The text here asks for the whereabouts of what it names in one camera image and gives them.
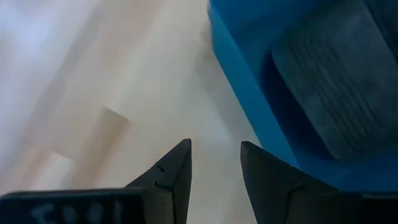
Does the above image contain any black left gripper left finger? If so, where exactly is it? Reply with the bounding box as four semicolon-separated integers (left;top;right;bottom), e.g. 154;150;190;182
124;138;193;224

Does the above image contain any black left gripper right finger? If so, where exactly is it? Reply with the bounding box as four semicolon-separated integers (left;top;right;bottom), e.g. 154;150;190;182
239;141;363;224

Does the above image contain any blue plastic bin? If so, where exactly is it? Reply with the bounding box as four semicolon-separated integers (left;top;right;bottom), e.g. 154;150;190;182
207;0;398;193

